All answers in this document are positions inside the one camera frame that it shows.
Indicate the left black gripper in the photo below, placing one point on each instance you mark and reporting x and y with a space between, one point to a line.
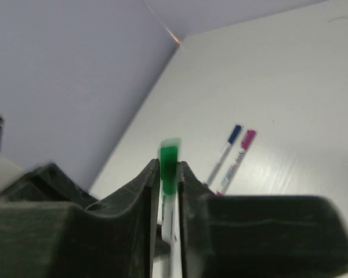
46 183

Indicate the green pen cap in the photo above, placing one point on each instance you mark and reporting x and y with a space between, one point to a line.
168 154

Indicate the blue pen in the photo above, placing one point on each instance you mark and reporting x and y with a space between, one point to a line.
218 164

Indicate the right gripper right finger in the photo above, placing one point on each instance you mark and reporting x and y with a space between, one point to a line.
258 235

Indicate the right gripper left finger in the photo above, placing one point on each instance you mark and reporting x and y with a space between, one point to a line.
113 237

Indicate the purple pen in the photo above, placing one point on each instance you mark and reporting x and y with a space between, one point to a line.
226 181

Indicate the blue pen cap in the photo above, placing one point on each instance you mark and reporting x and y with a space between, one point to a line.
234 134

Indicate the green pen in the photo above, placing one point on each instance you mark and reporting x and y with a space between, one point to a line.
168 232

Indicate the purple pen cap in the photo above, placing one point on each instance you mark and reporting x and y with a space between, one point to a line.
248 138

